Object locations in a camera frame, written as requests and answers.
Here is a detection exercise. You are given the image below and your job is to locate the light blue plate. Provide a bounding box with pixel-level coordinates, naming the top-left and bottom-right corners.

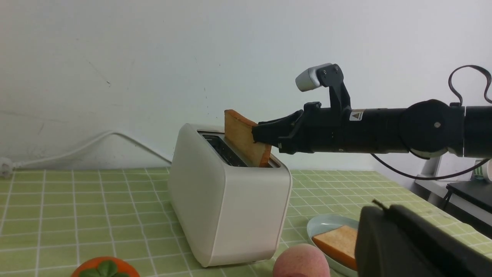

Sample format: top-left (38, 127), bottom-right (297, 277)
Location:
top-left (306, 214), bottom-right (359, 277)

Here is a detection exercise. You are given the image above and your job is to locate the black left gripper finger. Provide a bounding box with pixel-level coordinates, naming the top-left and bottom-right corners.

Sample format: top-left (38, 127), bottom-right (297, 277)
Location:
top-left (355, 200), bottom-right (492, 277)

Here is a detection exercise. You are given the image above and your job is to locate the white toaster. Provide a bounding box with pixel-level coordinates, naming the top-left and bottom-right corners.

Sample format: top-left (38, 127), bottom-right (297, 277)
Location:
top-left (168, 124), bottom-right (293, 267)

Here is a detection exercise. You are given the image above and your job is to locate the toasted bread slice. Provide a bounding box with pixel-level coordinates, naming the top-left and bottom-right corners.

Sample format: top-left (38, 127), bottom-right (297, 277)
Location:
top-left (311, 225), bottom-right (358, 271)
top-left (224, 109), bottom-right (271, 168)

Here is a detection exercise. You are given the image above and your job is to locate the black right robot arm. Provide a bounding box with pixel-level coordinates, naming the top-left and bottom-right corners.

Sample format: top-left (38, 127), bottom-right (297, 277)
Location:
top-left (252, 99), bottom-right (491, 159)

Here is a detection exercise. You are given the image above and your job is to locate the pink peach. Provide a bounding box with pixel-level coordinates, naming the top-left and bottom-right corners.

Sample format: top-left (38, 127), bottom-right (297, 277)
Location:
top-left (272, 244), bottom-right (331, 277)

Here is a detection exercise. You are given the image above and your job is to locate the white toaster power cord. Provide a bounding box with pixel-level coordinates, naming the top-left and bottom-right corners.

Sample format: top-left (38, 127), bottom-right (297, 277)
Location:
top-left (0, 130), bottom-right (173, 178)

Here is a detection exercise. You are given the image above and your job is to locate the orange persimmon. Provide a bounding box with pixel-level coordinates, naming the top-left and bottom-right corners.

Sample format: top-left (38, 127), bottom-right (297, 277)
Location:
top-left (71, 256), bottom-right (140, 277)

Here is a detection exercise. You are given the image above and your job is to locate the green checkered tablecloth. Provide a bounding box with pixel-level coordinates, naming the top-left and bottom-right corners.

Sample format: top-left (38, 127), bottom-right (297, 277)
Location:
top-left (0, 168), bottom-right (492, 277)

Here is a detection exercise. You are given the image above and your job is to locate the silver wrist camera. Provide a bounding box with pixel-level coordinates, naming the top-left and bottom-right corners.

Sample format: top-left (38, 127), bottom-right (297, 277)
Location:
top-left (295, 63), bottom-right (351, 110)

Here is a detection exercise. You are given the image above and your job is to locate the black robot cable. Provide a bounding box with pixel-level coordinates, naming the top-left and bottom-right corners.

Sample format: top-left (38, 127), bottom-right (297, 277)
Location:
top-left (371, 65), bottom-right (492, 181)

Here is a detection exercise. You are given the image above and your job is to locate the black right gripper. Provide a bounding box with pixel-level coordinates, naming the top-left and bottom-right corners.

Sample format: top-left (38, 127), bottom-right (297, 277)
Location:
top-left (252, 102), bottom-right (408, 154)

